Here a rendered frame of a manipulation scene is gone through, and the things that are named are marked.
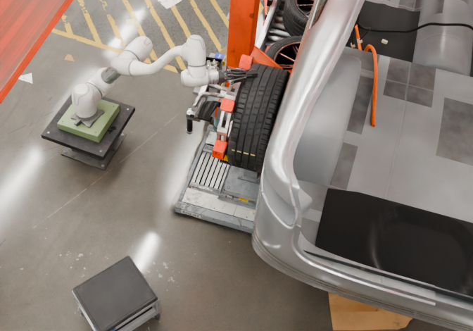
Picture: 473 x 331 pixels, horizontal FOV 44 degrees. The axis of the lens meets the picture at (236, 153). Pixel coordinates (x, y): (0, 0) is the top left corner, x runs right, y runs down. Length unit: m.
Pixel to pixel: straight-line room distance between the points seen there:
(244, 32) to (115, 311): 1.91
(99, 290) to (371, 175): 1.75
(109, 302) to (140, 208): 0.91
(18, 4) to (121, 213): 3.26
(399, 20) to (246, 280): 2.22
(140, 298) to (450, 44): 2.67
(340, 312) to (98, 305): 1.56
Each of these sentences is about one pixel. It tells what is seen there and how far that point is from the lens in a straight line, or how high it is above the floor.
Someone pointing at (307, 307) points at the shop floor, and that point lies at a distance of 4.07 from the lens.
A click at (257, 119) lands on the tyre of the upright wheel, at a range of 3.41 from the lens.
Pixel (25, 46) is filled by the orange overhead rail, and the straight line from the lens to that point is 1.10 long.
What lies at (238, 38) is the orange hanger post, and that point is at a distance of 3.96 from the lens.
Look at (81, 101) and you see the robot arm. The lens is 4.21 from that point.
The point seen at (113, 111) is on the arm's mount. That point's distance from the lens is 4.41.
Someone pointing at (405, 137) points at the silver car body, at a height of 1.03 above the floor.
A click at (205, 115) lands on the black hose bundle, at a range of 3.53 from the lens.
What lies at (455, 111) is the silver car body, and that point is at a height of 1.05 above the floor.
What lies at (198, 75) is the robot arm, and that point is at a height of 1.26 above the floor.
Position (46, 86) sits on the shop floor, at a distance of 5.16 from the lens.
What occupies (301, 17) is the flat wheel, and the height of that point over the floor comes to 0.50.
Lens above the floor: 3.74
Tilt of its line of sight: 54 degrees down
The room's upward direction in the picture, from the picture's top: 6 degrees clockwise
